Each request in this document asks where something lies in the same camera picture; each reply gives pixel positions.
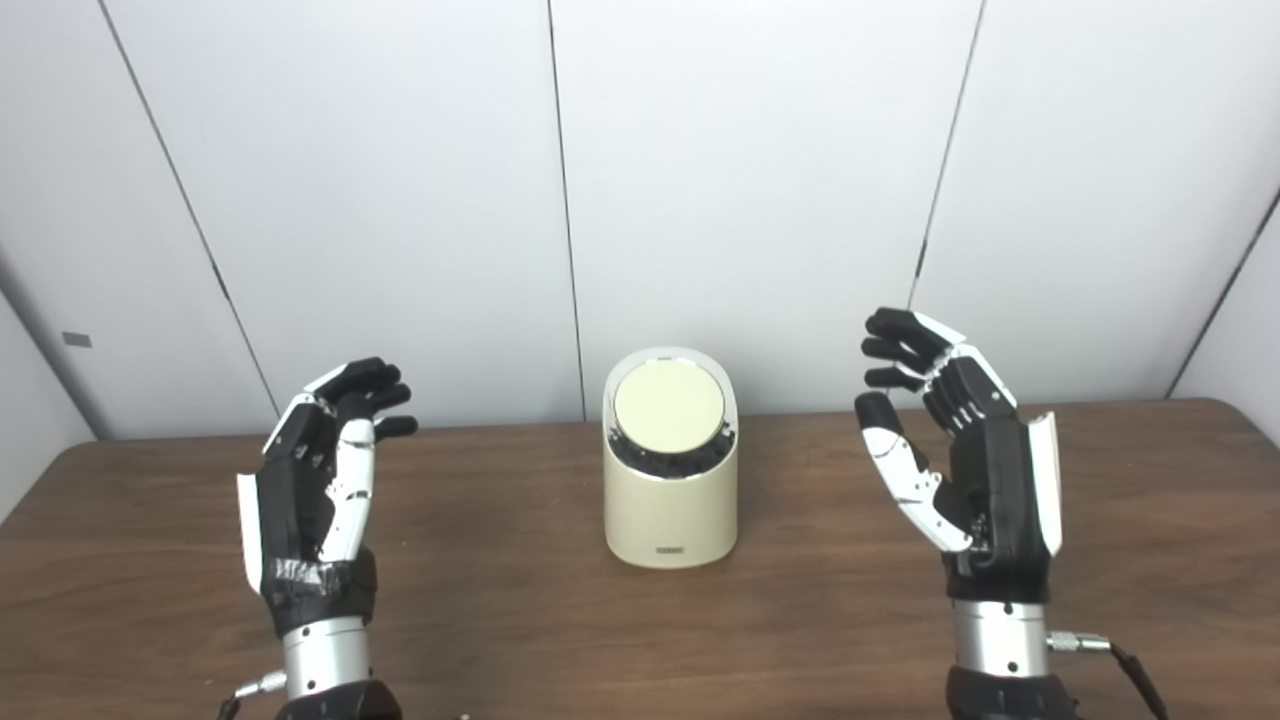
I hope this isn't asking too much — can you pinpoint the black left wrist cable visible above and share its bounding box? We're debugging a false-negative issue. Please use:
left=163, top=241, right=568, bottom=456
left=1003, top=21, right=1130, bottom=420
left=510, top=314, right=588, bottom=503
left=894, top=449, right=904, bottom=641
left=215, top=670, right=291, bottom=720

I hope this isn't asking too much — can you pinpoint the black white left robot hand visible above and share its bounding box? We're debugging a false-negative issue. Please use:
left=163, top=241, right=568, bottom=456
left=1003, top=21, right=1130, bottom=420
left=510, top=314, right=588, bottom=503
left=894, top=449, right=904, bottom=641
left=236, top=357, right=419, bottom=638

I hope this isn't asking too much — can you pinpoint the cream round bin lid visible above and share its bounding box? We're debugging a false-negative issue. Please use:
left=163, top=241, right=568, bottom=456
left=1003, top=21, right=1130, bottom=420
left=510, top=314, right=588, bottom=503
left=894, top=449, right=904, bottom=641
left=613, top=361, right=726, bottom=456

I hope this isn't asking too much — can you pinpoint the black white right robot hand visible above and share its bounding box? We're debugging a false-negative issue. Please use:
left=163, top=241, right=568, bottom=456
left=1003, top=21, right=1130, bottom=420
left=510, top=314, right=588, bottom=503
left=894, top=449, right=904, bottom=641
left=855, top=307, right=1063, bottom=604

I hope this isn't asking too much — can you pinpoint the cream-colored round bin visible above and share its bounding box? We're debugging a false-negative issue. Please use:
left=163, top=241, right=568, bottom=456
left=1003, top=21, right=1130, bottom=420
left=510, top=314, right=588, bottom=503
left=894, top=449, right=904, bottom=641
left=601, top=347, right=741, bottom=570

